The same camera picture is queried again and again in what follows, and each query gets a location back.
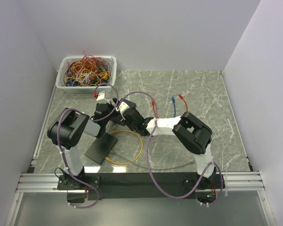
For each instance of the aluminium rail frame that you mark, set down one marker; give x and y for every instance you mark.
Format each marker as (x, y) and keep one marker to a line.
(38, 202)

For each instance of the black Mercusys switch box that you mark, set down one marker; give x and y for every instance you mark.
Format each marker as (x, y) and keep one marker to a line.
(129, 103)

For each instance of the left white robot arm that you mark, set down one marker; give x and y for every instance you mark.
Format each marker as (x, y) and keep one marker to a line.
(67, 129)

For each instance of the black base crossbar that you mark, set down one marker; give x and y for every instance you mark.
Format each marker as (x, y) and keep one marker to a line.
(137, 185)

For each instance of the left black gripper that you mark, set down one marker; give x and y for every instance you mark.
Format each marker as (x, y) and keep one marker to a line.
(117, 115)

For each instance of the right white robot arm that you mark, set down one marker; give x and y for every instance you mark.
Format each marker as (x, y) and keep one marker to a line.
(193, 134)

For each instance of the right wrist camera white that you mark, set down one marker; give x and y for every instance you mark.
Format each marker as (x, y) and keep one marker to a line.
(123, 106)

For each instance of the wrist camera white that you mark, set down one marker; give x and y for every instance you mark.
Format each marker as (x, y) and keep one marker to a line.
(123, 106)
(101, 98)

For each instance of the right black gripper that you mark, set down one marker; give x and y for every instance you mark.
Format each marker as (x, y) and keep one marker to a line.
(126, 122)

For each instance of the white plastic basket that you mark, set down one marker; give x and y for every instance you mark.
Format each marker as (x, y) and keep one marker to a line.
(86, 73)

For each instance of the black TP-Link switch box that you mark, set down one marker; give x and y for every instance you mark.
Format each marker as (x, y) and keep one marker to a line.
(100, 148)

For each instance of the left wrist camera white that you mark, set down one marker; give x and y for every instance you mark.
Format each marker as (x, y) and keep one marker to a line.
(101, 98)

